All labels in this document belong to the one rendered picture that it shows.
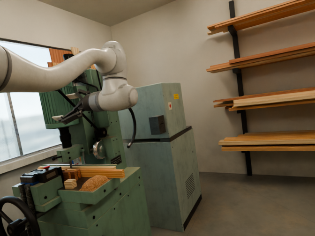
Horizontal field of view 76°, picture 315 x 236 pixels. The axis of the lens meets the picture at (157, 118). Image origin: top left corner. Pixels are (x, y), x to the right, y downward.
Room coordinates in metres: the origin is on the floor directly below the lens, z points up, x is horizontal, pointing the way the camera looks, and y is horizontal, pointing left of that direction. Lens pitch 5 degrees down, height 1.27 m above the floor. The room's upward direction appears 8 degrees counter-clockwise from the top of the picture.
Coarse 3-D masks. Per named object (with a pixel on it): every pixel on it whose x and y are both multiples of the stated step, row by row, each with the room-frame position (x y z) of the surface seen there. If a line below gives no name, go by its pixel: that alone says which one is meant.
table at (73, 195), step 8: (16, 184) 1.14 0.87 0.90; (80, 184) 0.99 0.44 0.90; (104, 184) 0.95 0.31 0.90; (112, 184) 1.00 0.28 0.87; (16, 192) 1.10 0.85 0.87; (64, 192) 0.94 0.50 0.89; (72, 192) 0.92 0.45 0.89; (80, 192) 0.90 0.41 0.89; (88, 192) 0.88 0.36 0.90; (96, 192) 0.89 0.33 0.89; (104, 192) 0.94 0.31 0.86; (56, 200) 0.93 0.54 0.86; (64, 200) 0.95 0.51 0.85; (72, 200) 0.93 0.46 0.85; (80, 200) 0.91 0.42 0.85; (88, 200) 0.89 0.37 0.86; (96, 200) 0.88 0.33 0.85; (40, 208) 0.88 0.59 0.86; (48, 208) 0.89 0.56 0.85
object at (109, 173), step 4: (84, 172) 1.09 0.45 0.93; (88, 172) 1.08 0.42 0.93; (92, 172) 1.07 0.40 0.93; (96, 172) 1.06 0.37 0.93; (100, 172) 1.04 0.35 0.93; (104, 172) 1.03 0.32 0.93; (108, 172) 1.02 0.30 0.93; (112, 172) 1.01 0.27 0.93; (116, 172) 1.00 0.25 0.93; (120, 172) 0.99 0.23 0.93; (84, 176) 1.09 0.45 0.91; (88, 176) 1.08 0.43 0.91; (92, 176) 1.07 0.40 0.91; (108, 176) 1.02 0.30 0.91; (112, 176) 1.01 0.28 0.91; (116, 176) 1.00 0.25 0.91; (120, 176) 0.99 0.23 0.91; (124, 176) 1.00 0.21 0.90
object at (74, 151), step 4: (76, 144) 1.22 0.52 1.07; (80, 144) 1.20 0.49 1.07; (64, 148) 1.13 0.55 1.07; (68, 148) 1.11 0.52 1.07; (72, 148) 1.13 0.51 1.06; (76, 148) 1.16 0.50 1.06; (80, 148) 1.18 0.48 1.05; (60, 152) 1.10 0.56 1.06; (64, 152) 1.08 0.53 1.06; (68, 152) 1.10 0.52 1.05; (72, 152) 1.12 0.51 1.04; (76, 152) 1.15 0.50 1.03; (80, 152) 1.18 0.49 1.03; (64, 156) 1.09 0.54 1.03; (68, 156) 1.10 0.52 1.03; (72, 156) 1.12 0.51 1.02; (76, 156) 1.15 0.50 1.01; (80, 156) 1.17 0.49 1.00; (60, 160) 1.10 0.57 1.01; (64, 160) 1.09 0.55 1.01; (68, 160) 1.09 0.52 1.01
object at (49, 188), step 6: (54, 180) 0.96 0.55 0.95; (60, 180) 0.99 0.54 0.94; (18, 186) 0.93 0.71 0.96; (30, 186) 0.90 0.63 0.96; (36, 186) 0.89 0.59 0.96; (42, 186) 0.90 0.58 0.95; (48, 186) 0.93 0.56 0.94; (54, 186) 0.96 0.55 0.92; (60, 186) 0.99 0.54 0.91; (36, 192) 0.88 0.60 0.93; (42, 192) 0.90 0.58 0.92; (48, 192) 0.92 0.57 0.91; (54, 192) 0.95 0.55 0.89; (36, 198) 0.89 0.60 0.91; (42, 198) 0.89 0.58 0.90; (48, 198) 0.92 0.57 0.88; (36, 204) 0.89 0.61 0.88; (42, 204) 0.89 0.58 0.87
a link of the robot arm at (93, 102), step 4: (96, 92) 0.87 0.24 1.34; (92, 96) 0.86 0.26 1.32; (96, 96) 0.85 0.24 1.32; (92, 100) 0.85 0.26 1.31; (96, 100) 0.84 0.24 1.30; (92, 104) 0.86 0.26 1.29; (96, 104) 0.85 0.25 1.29; (92, 108) 0.87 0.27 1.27; (96, 108) 0.86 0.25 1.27; (100, 108) 0.85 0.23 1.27
